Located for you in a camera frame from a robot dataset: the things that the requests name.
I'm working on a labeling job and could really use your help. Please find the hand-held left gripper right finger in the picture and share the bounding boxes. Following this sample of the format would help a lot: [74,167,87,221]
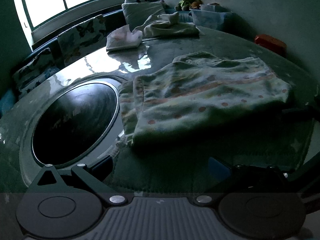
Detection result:
[194,156,294,205]

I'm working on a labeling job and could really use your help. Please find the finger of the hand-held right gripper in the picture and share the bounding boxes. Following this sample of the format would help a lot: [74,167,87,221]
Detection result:
[282,120,320,182]
[282,104,320,117]

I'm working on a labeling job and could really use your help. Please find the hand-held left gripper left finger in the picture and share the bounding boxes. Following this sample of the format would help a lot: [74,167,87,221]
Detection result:
[29,155,128,205]

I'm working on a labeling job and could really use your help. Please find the dotted printed child jacket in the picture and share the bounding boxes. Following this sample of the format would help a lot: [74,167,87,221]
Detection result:
[117,51,294,147]

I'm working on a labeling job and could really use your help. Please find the round black glass table inset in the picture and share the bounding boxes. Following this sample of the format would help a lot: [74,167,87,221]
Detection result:
[31,81,118,166]

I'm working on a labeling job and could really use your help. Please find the orange box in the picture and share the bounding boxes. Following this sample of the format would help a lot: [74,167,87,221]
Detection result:
[254,34,288,56]

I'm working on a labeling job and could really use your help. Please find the quilted star tablecloth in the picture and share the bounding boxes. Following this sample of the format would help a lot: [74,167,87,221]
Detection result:
[0,25,320,195]

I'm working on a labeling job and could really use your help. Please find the teal cushion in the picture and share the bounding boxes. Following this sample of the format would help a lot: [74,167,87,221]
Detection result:
[0,89,16,116]

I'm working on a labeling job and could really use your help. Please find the clear plastic storage box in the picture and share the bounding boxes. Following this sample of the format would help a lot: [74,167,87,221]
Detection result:
[189,4,232,31]

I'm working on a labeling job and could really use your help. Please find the white tissue pack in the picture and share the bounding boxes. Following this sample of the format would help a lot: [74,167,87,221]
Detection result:
[106,25,143,52]

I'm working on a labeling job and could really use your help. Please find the large butterfly print cushion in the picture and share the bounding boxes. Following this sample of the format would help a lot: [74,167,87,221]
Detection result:
[57,14,108,66]

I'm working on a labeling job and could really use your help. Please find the small clear plastic container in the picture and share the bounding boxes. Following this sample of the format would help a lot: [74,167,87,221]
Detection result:
[199,3,221,12]

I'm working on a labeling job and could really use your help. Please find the cream folded garment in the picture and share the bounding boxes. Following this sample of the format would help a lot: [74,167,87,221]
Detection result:
[135,12,200,38]

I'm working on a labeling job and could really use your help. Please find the grey pillow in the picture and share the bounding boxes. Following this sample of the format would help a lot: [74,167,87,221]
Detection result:
[122,1,165,28]

